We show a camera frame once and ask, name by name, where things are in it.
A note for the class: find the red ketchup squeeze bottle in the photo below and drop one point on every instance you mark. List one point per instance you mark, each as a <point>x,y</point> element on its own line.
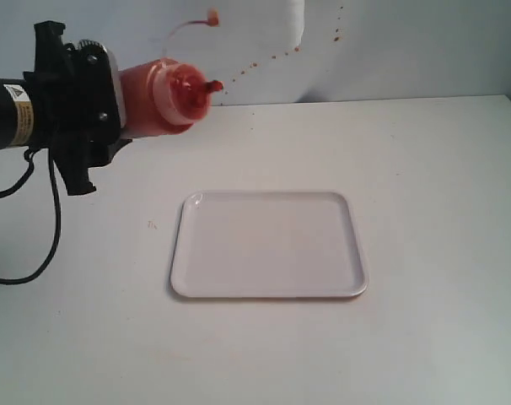
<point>164,96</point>

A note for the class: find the white rectangular plastic tray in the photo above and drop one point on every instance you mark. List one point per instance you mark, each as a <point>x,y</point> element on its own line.
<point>267,245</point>

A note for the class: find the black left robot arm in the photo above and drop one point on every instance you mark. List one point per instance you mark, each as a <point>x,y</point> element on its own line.
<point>17,115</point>

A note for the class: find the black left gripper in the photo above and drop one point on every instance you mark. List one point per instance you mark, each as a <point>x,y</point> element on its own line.
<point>80,112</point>

